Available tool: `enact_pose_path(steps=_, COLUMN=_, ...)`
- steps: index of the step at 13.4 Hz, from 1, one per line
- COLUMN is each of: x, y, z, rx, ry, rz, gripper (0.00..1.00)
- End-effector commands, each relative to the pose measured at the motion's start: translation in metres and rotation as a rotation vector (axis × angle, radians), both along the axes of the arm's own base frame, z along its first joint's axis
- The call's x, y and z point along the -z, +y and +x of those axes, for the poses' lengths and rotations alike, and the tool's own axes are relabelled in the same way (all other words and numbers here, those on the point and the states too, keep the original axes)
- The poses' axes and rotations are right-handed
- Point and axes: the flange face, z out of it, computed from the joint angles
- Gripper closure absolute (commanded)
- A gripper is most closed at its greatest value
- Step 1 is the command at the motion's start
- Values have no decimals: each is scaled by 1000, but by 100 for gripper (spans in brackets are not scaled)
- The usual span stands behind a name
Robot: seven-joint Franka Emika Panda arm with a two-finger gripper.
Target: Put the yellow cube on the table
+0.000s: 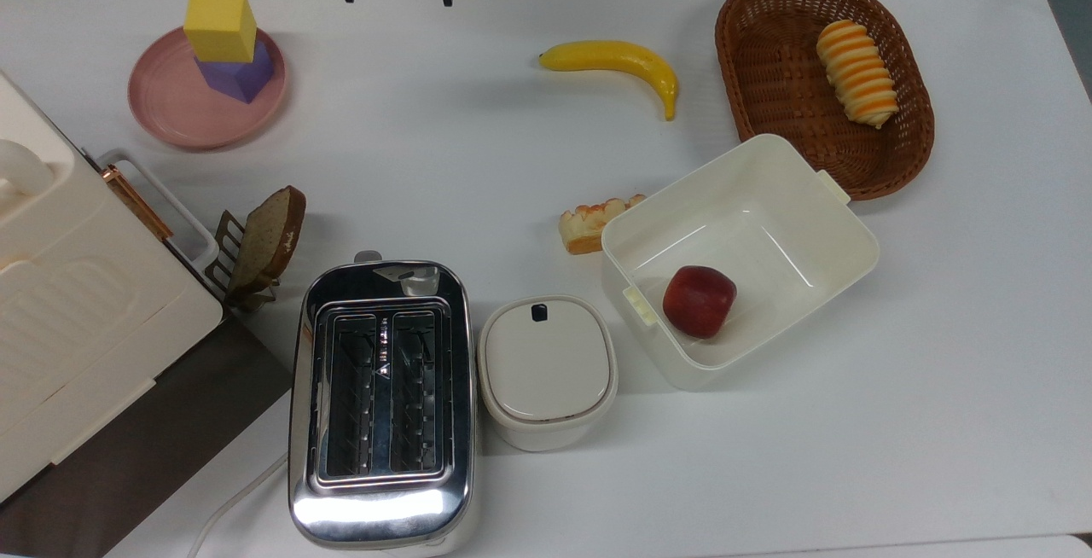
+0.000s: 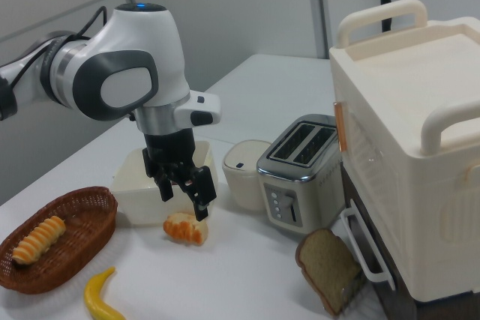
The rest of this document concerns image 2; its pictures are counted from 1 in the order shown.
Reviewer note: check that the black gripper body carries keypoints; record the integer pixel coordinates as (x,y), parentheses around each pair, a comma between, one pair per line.
(168,145)

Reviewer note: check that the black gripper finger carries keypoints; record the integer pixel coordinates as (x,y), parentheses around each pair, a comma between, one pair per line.
(200,192)
(165,185)

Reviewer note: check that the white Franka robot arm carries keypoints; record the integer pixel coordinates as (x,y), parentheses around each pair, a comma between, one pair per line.
(123,87)

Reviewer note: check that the white open plastic box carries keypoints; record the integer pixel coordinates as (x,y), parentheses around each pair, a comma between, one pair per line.
(129,185)

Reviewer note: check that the orange white toy shrimp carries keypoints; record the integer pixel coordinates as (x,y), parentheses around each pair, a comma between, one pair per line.
(185,231)

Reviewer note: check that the small white lidded bin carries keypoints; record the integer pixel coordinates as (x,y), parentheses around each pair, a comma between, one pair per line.
(240,177)

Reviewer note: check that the brown wicker basket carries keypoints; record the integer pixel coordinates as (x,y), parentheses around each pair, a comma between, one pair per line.
(86,219)

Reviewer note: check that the cream and chrome toaster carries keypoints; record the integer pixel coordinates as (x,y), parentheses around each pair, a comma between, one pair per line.
(296,181)

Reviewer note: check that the yellow banana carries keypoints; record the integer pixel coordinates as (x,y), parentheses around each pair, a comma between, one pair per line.
(98,293)

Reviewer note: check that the striped bread roll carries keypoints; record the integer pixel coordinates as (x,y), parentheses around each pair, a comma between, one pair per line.
(39,239)

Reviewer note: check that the dark brown drawer base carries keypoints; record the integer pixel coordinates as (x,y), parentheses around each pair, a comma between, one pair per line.
(375,230)

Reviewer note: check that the cream toy cabinet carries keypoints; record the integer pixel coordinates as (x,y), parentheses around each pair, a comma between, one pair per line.
(412,140)

